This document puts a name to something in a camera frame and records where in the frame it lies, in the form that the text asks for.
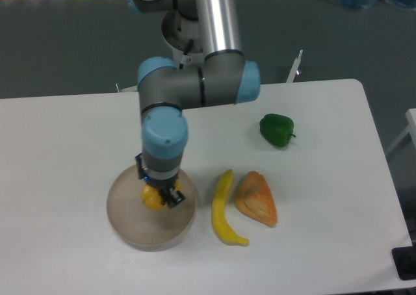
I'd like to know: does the black cable on pedestal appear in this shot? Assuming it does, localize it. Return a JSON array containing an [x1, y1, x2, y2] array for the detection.
[[177, 38, 195, 71]]

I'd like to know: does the orange toy pastry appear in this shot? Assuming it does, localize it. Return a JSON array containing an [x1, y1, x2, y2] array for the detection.
[[234, 171, 278, 227]]

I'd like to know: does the green toy pepper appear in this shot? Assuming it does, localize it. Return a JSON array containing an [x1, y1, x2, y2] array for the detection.
[[259, 113, 296, 148]]

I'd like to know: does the yellow toy pepper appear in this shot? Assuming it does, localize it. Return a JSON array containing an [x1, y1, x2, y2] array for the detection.
[[140, 185, 167, 211]]

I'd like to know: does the yellow toy banana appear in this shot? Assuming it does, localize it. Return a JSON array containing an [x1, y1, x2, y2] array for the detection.
[[211, 169, 249, 246]]

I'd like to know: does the beige round plate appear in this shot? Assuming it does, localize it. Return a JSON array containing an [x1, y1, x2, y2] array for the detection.
[[107, 165, 197, 251]]

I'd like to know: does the black device at table edge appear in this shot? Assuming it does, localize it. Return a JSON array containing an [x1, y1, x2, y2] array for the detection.
[[391, 246, 415, 281]]

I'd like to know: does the white furniture at right edge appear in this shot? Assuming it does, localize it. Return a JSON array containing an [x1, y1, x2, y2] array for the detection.
[[385, 108, 415, 162]]

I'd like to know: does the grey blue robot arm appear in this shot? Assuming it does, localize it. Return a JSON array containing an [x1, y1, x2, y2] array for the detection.
[[127, 0, 261, 207]]

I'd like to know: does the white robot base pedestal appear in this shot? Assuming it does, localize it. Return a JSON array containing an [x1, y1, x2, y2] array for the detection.
[[116, 11, 206, 93]]

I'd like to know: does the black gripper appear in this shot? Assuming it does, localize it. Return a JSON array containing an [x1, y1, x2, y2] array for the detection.
[[135, 153, 185, 209]]

